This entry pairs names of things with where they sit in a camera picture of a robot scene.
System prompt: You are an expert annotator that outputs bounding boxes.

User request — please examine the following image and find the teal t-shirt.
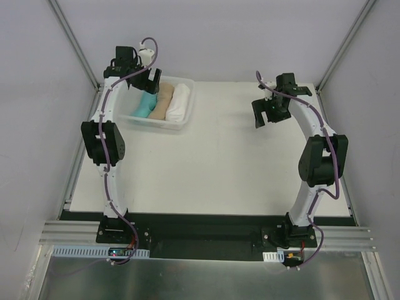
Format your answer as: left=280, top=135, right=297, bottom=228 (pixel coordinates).
left=131, top=91, right=158, bottom=118

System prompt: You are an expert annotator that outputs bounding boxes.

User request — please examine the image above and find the white plastic basket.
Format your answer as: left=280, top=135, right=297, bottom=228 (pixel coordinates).
left=116, top=75, right=196, bottom=131

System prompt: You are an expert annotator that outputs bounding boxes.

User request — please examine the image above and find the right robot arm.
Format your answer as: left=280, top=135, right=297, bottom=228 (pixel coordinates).
left=252, top=72, right=349, bottom=249

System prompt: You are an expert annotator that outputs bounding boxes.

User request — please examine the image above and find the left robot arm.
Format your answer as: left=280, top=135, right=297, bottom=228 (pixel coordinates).
left=81, top=42, right=161, bottom=249

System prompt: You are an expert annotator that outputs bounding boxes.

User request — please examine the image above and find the beige rolled t-shirt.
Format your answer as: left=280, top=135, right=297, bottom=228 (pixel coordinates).
left=147, top=82, right=174, bottom=120

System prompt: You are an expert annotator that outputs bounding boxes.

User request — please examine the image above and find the white rolled t-shirt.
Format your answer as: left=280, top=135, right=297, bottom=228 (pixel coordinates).
left=165, top=83, right=191, bottom=122

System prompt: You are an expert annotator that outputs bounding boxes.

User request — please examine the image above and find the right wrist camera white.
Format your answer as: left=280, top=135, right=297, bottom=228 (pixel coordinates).
left=258, top=81, right=276, bottom=101

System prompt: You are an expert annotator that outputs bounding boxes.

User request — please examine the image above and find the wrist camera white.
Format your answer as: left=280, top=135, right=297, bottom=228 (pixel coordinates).
left=258, top=81, right=276, bottom=101
left=137, top=47, right=155, bottom=67

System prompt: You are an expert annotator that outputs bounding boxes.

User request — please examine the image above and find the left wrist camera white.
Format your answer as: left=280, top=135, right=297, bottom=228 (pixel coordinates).
left=137, top=47, right=155, bottom=67

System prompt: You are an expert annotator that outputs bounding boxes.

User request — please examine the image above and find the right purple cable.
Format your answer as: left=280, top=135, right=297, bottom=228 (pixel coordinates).
left=256, top=70, right=341, bottom=271

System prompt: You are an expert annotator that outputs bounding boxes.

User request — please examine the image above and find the purple cable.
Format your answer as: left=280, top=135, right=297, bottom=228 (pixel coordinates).
left=256, top=70, right=341, bottom=271
left=99, top=37, right=160, bottom=266

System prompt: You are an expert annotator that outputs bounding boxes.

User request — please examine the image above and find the left aluminium frame post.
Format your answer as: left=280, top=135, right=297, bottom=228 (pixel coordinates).
left=47, top=0, right=100, bottom=90

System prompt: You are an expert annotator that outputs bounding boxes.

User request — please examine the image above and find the aluminium frame post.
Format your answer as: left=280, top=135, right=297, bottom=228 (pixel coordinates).
left=316, top=0, right=378, bottom=94
left=47, top=0, right=100, bottom=90

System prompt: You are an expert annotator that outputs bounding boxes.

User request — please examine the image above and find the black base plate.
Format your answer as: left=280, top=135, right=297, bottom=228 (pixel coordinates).
left=96, top=213, right=317, bottom=261

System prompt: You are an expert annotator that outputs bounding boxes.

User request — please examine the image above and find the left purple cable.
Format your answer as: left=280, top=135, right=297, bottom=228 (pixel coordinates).
left=99, top=37, right=160, bottom=266

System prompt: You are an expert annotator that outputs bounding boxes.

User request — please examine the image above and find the right aluminium frame post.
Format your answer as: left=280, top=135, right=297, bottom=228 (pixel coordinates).
left=316, top=0, right=378, bottom=94

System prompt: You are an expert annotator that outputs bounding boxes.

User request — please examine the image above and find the right white cable duct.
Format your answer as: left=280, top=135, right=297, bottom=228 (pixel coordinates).
left=262, top=251, right=284, bottom=263

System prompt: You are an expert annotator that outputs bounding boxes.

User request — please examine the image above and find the white cable duct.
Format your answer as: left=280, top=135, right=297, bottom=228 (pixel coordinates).
left=262, top=251, right=284, bottom=263
left=52, top=246, right=150, bottom=259

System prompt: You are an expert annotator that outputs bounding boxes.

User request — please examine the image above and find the aluminium rail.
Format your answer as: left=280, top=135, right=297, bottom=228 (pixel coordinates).
left=39, top=220, right=99, bottom=244

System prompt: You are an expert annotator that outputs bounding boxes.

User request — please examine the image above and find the left white cable duct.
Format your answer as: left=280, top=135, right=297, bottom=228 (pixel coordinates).
left=52, top=246, right=150, bottom=259

